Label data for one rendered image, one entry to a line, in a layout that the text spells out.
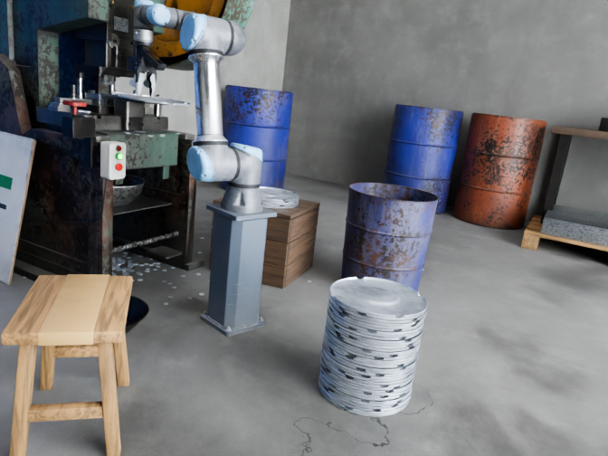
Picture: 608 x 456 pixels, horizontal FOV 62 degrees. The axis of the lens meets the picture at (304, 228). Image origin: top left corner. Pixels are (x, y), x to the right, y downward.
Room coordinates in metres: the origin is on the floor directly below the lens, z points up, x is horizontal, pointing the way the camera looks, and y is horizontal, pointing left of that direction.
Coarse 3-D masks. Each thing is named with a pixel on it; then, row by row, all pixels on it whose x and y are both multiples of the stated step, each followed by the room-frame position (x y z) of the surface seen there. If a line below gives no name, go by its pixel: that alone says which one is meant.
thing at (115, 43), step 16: (112, 0) 2.13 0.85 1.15; (128, 0) 2.21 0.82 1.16; (112, 16) 2.14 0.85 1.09; (128, 16) 2.21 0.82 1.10; (112, 32) 2.14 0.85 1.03; (128, 32) 2.21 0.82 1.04; (96, 48) 2.13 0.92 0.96; (112, 48) 2.13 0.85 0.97; (128, 48) 2.21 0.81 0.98; (96, 64) 2.13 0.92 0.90; (112, 64) 2.12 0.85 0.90; (128, 64) 2.17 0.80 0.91
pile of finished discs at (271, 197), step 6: (264, 192) 2.41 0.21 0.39; (270, 192) 2.43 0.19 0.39; (276, 192) 2.45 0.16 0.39; (282, 192) 2.49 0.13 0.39; (288, 192) 2.51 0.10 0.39; (264, 198) 2.27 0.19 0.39; (270, 198) 2.31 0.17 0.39; (276, 198) 2.32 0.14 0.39; (282, 198) 2.34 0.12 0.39; (288, 198) 2.35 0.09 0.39; (294, 198) 2.34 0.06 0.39; (264, 204) 2.27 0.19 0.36; (270, 204) 2.27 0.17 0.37; (276, 204) 2.30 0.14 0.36; (282, 204) 2.32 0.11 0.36; (288, 204) 2.31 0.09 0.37; (294, 204) 2.34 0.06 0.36
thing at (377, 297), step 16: (336, 288) 1.44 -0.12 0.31; (352, 288) 1.46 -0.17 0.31; (368, 288) 1.46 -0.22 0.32; (384, 288) 1.49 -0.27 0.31; (400, 288) 1.51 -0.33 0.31; (352, 304) 1.33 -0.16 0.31; (368, 304) 1.34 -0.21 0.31; (384, 304) 1.35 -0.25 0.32; (400, 304) 1.37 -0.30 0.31; (416, 304) 1.39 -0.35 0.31
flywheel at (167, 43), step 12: (168, 0) 2.54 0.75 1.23; (180, 0) 2.51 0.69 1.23; (192, 0) 2.48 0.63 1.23; (204, 0) 2.44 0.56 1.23; (216, 0) 2.37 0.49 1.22; (204, 12) 2.44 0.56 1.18; (216, 12) 2.37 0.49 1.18; (156, 36) 2.58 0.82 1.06; (168, 36) 2.54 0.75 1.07; (156, 48) 2.53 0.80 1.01; (168, 48) 2.49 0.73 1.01; (180, 48) 2.46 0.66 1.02
